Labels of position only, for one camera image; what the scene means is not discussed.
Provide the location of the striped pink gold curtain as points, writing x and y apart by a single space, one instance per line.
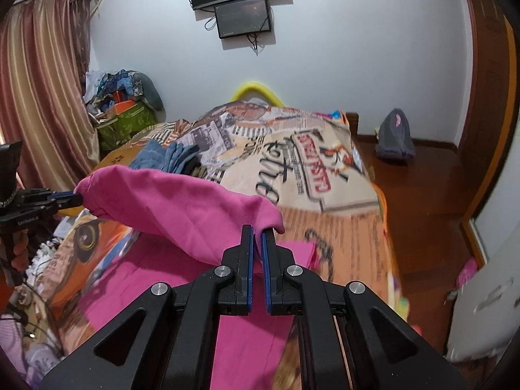
45 55

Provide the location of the pile of clothes on basket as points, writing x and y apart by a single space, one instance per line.
101 88

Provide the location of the small black wall monitor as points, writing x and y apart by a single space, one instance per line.
243 17

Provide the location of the pink pants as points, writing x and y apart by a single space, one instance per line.
185 224

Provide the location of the printed newspaper-pattern bedspread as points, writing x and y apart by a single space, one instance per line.
306 164

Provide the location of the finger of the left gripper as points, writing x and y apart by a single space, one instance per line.
67 200

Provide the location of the yellow foam pool noodle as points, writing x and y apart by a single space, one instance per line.
258 89

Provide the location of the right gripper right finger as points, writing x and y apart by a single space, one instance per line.
348 337

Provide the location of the folded blue jeans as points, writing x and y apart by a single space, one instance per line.
177 158

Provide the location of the grey backpack on floor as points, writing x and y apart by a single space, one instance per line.
394 137

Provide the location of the green storage basket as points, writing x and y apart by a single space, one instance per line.
118 130

